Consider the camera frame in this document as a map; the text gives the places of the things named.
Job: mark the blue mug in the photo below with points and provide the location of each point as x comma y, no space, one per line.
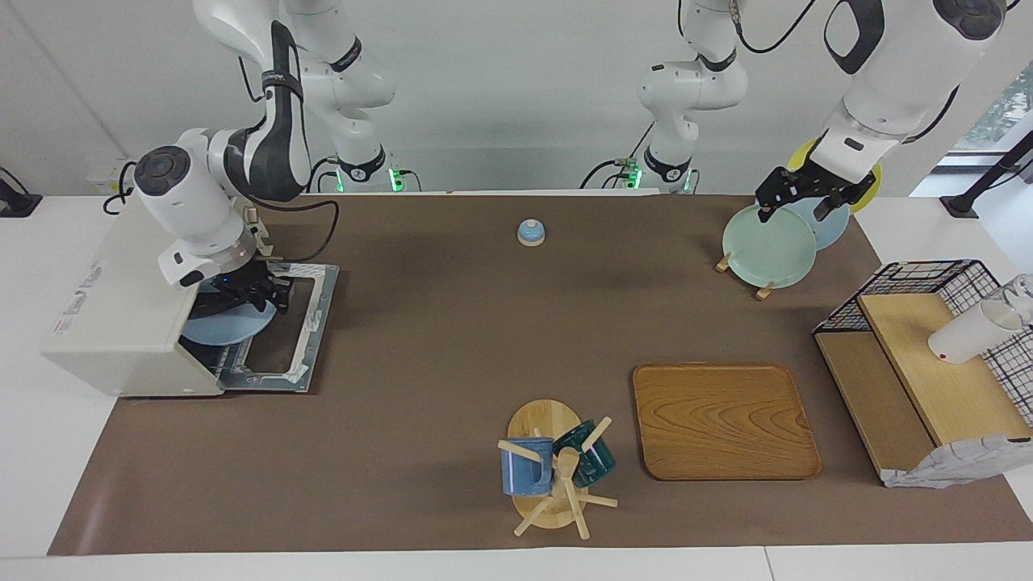
524,476

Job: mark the wooden mug tree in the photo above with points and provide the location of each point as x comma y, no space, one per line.
541,420

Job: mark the wooden two-tier shelf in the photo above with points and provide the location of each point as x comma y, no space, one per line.
944,387

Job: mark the wooden plate rack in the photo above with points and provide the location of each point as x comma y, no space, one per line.
722,264

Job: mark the yellow plate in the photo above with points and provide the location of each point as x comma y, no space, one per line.
800,155

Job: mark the light blue serving plate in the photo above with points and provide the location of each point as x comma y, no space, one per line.
218,329

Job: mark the clear glass cup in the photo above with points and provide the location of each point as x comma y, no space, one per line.
1021,286

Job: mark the white cup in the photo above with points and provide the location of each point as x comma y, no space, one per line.
964,339

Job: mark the grey marbled cloth strip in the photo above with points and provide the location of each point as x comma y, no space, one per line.
952,466

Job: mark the wooden serving tray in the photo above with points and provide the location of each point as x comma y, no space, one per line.
722,420

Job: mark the pale blue racked plate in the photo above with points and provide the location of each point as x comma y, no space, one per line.
833,230

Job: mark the brown table mat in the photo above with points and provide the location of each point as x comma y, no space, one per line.
444,339

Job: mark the window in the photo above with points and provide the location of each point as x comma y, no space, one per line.
1001,113

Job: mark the white toaster oven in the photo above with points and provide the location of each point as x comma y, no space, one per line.
113,323

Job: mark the black table clamp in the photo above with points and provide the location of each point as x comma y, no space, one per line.
16,206

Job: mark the black stand with pole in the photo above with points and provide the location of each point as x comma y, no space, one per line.
960,206

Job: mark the toaster oven glass door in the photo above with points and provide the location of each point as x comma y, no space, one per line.
320,319

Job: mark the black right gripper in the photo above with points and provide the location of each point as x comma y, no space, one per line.
254,286

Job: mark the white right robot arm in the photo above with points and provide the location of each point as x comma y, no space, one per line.
194,194

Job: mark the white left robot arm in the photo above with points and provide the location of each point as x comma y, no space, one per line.
904,73

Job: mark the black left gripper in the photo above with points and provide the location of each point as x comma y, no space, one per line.
795,187

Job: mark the pale green plate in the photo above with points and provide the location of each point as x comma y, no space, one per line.
767,250

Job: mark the dark green mug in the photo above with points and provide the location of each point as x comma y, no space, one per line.
595,468

